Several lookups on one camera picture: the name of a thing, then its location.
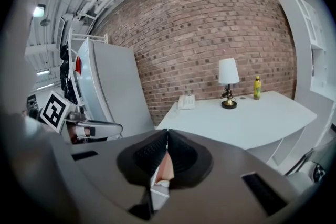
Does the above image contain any ceiling light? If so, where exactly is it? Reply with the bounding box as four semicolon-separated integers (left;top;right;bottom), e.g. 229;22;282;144
33;4;46;18

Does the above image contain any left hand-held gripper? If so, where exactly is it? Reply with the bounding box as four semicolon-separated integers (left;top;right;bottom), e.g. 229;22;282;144
38;90;123;143

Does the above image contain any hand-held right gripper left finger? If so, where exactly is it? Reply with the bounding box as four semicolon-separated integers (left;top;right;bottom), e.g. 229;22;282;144
35;128;169;224

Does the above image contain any white metal rack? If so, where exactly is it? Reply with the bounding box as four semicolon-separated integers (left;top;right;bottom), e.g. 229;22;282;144
59;33;110;108

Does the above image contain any white desk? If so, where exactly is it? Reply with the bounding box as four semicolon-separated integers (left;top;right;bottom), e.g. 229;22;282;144
156;90;318;174

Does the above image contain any white shade table lamp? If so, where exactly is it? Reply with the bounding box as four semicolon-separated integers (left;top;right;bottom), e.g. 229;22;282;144
218;57;240;110

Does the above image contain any white tall cabinet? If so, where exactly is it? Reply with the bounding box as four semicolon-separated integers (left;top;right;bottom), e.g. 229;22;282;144
278;0;336;113

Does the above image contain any white corded telephone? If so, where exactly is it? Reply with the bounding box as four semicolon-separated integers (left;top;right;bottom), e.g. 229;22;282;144
177;94;196;111

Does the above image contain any grey refrigerator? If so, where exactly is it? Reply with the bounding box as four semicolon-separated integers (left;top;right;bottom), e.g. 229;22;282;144
77;36;155;137

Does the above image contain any yellow drink bottle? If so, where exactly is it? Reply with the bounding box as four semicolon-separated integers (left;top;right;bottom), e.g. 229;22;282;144
253;76;263;101

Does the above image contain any grey padded chair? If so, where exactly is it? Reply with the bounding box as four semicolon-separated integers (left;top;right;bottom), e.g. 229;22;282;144
283;138;336;188

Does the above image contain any white drawer with wooden inside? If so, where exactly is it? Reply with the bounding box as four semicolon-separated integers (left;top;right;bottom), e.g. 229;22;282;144
151;151;176;212

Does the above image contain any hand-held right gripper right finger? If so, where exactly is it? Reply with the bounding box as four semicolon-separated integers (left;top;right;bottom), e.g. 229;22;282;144
153;128;313;224

